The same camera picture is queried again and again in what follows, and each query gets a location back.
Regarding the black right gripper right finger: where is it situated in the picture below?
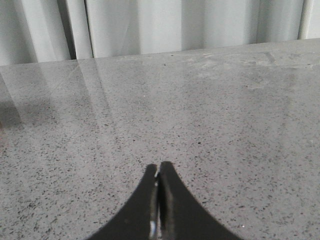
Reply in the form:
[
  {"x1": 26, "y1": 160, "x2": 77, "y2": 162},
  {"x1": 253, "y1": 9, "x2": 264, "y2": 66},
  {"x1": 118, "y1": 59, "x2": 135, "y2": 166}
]
[{"x1": 158, "y1": 161, "x2": 239, "y2": 240}]

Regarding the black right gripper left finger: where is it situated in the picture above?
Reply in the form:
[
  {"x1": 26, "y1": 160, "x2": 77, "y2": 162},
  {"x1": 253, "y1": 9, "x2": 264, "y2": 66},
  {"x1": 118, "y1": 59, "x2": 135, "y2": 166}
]
[{"x1": 89, "y1": 164, "x2": 158, "y2": 240}]

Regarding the pale green curtain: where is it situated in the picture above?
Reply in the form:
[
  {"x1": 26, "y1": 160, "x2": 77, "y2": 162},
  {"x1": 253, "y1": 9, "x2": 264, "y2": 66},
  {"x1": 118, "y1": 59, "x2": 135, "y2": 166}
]
[{"x1": 0, "y1": 0, "x2": 320, "y2": 66}]

